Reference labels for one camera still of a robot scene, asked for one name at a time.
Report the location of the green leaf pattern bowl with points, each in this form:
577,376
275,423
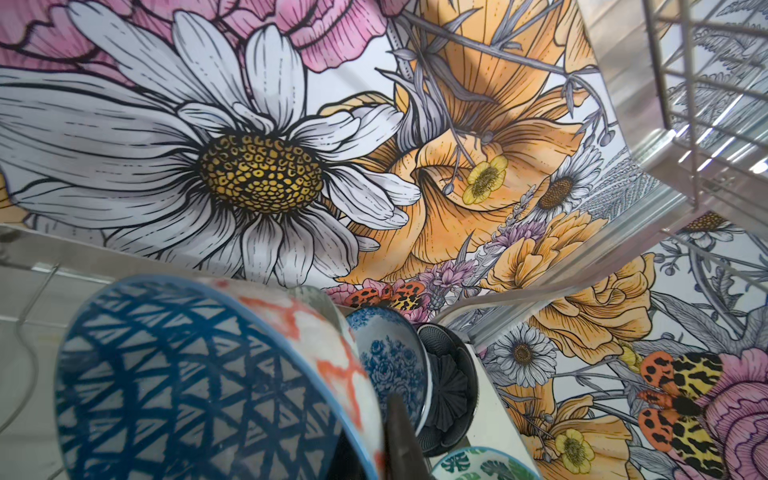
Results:
481,463

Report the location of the pale green patterned bowl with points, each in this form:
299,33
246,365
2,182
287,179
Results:
319,301

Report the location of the blue geometric pattern bowl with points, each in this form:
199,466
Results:
160,377

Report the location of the dark grey patterned bowl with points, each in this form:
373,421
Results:
454,390

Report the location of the blue floral bowl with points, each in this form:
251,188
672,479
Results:
395,360

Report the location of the right aluminium corner post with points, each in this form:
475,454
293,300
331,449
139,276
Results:
634,231

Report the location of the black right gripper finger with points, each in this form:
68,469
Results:
404,459

